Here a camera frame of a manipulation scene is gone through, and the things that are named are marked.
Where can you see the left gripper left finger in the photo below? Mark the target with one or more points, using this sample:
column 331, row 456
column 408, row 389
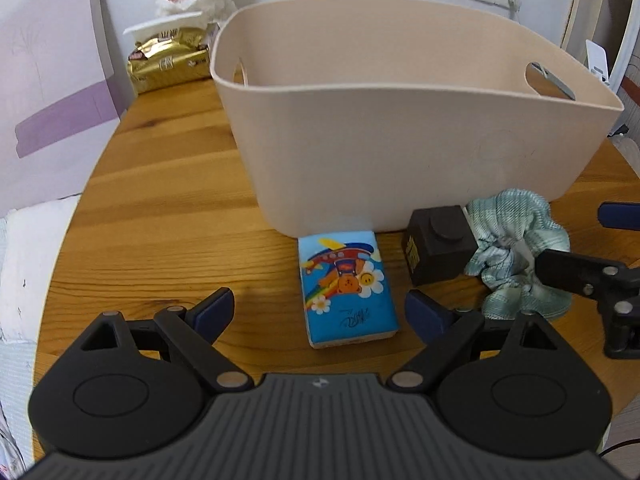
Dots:
column 190, row 335

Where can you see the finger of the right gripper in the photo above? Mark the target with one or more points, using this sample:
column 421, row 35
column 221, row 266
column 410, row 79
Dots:
column 594, row 278
column 619, row 216

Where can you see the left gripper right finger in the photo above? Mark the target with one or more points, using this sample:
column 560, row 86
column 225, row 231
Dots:
column 451, row 338

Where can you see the small black box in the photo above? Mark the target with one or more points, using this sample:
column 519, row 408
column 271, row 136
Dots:
column 438, row 244

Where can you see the blue cartoon tissue pack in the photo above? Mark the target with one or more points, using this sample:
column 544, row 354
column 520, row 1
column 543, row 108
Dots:
column 346, row 293

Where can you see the green plaid scrunchie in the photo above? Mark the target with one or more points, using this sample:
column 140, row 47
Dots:
column 511, row 229

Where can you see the white phone stand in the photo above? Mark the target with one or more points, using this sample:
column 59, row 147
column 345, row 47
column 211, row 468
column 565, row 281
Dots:
column 597, row 62

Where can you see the white shelf unit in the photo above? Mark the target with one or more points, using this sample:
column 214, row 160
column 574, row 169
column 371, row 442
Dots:
column 614, row 26

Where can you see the beige plastic storage bin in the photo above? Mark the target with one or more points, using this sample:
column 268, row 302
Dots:
column 351, row 114

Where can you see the gold snack package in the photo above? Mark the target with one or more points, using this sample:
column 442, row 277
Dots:
column 168, row 51

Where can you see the pink purple headboard panel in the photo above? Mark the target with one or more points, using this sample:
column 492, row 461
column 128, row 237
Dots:
column 60, row 102

